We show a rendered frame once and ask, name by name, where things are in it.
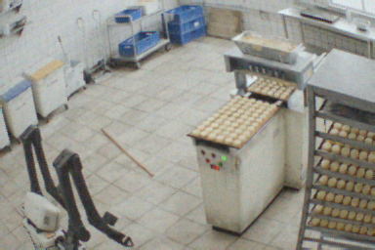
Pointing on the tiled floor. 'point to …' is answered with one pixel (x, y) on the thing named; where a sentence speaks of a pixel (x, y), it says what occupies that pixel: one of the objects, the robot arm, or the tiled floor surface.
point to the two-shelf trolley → (134, 40)
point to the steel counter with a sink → (327, 26)
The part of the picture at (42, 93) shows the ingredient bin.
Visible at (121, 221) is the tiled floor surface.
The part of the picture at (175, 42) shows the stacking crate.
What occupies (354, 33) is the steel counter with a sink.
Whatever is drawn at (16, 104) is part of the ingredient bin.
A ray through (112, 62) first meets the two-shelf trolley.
